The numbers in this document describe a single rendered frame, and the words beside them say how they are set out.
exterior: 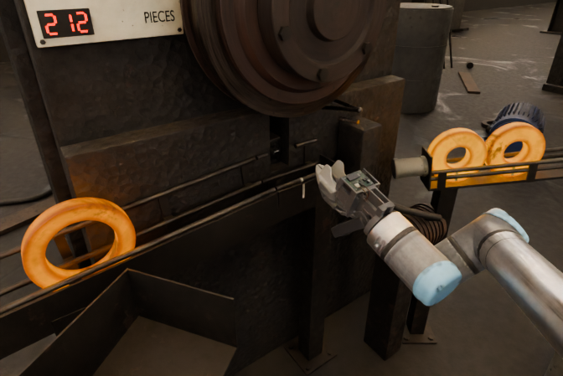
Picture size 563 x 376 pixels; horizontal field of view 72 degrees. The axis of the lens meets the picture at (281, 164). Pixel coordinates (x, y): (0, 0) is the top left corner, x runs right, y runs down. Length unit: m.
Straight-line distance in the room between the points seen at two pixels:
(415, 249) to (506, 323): 1.03
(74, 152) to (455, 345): 1.35
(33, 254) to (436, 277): 0.69
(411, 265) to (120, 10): 0.70
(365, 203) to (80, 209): 0.53
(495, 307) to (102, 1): 1.64
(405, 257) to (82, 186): 0.63
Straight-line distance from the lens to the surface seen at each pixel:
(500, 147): 1.22
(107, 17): 0.81
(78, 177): 0.83
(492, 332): 1.71
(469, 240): 0.87
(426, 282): 0.76
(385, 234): 0.78
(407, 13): 3.50
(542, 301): 0.70
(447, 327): 1.65
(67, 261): 0.88
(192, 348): 0.74
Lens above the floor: 1.18
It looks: 27 degrees down
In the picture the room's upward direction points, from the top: straight up
